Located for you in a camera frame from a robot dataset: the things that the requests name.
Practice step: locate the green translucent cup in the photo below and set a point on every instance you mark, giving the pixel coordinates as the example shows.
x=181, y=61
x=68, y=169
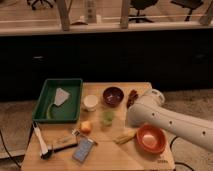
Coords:
x=107, y=117

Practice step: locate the yellow banana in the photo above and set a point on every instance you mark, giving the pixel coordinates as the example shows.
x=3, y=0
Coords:
x=125, y=137

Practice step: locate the white handled brush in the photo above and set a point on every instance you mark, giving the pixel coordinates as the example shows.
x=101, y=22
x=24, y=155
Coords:
x=43, y=146

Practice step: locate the orange apple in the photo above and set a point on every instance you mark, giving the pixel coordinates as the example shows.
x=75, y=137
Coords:
x=86, y=127

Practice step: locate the white egg in bowl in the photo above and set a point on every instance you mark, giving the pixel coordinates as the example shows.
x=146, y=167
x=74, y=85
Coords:
x=149, y=141

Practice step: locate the green plastic tray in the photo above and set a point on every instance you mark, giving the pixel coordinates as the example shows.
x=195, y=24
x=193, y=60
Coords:
x=69, y=111

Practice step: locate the small metal utensil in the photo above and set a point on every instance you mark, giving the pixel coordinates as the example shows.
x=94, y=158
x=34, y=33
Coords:
x=78, y=133

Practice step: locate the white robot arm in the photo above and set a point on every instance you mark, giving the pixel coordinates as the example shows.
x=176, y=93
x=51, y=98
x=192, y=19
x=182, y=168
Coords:
x=148, y=109

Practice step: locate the purple bowl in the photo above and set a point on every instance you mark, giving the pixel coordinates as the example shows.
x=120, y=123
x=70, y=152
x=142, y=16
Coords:
x=113, y=96

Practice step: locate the black handled tool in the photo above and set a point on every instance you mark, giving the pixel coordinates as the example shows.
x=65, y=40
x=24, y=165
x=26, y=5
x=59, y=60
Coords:
x=51, y=150

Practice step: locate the blue sponge block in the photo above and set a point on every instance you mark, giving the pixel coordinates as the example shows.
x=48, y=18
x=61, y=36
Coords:
x=83, y=149

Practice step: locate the green vegetable in tray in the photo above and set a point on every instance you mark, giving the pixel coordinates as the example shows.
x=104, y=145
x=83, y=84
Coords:
x=49, y=111

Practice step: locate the white cup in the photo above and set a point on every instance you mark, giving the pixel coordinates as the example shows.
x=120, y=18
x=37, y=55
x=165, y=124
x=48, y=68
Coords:
x=90, y=103

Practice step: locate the orange bowl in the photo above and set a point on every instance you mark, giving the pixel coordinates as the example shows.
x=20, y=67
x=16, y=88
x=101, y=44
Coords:
x=147, y=129

